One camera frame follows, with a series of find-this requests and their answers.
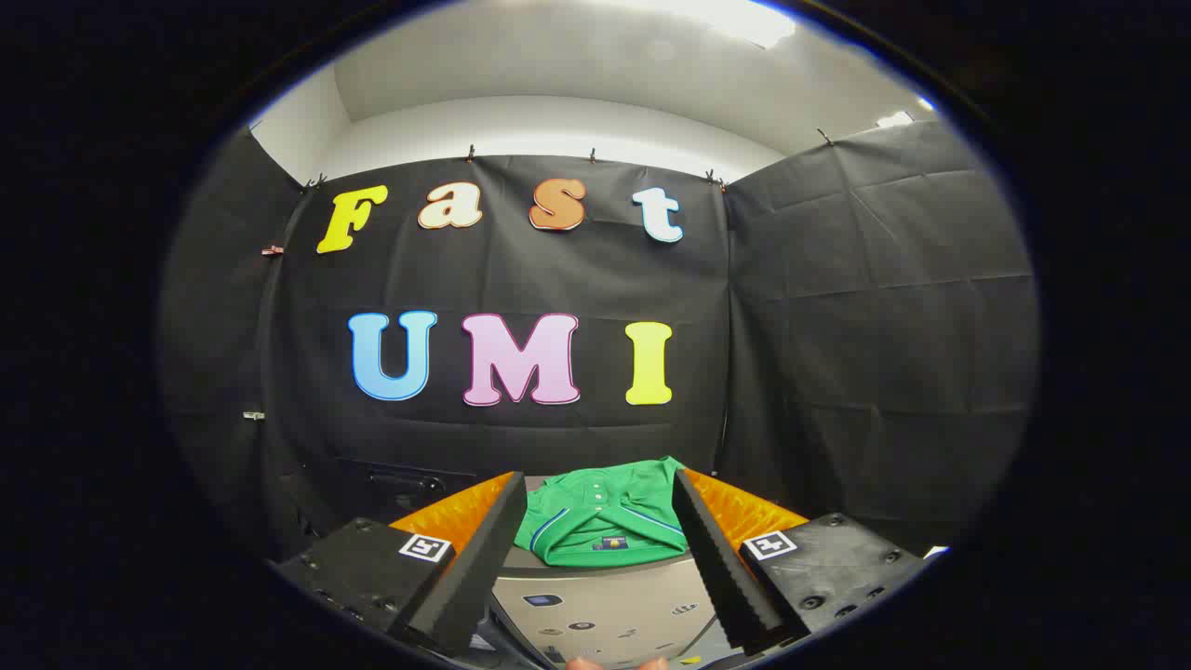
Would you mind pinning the grey metal cabinet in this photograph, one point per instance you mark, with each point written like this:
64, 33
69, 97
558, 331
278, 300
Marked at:
614, 596

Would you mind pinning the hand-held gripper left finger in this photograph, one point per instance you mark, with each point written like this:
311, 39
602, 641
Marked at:
484, 558

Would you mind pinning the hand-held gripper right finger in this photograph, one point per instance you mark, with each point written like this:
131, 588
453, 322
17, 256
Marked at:
721, 558

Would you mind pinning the black backdrop cloth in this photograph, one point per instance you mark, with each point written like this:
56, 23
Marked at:
558, 279

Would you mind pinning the green polo shirt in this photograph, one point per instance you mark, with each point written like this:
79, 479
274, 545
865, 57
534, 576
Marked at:
605, 512

